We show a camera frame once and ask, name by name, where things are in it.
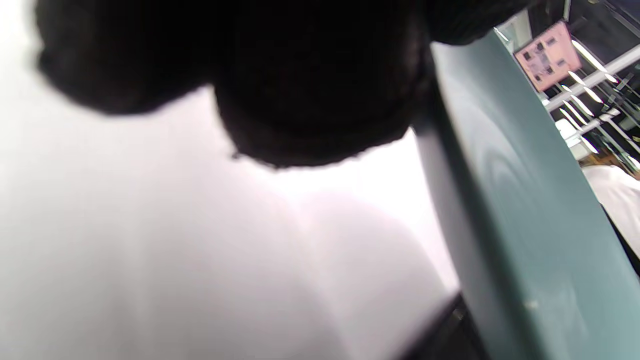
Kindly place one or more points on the pink wall board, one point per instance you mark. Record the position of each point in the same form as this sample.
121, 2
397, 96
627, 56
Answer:
547, 57

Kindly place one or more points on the person's left hand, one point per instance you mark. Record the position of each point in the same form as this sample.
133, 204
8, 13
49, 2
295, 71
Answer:
300, 75

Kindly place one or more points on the teal round plate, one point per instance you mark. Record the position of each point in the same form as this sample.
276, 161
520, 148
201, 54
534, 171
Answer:
525, 200

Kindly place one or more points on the black baking tray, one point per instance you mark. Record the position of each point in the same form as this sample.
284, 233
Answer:
450, 335

